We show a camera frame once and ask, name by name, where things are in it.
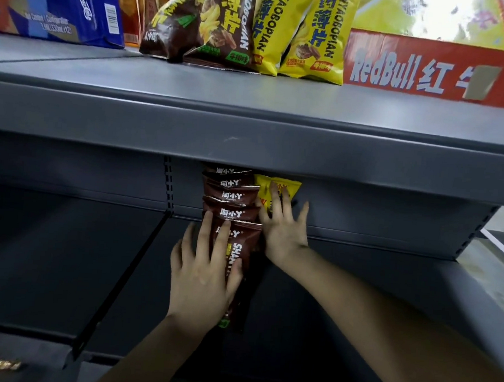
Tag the yellow snack packet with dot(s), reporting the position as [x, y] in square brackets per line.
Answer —
[273, 25]
[263, 187]
[320, 37]

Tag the person's right forearm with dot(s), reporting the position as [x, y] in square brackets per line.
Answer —
[397, 339]

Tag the person's right hand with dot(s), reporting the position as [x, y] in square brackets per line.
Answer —
[283, 239]

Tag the red carton with white lettering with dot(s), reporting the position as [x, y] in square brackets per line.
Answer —
[396, 69]

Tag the pack of orange drink bottles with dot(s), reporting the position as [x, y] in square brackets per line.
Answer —
[127, 9]

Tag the person's left forearm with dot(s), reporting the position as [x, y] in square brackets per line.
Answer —
[147, 363]

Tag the yellow printed carton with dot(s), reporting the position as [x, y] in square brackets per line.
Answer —
[379, 16]

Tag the person's left hand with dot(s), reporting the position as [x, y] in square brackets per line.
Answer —
[200, 289]

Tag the blue drink carton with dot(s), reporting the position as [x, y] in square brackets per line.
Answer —
[53, 3]

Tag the dark grey metal shelf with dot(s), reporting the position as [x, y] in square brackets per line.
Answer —
[255, 145]

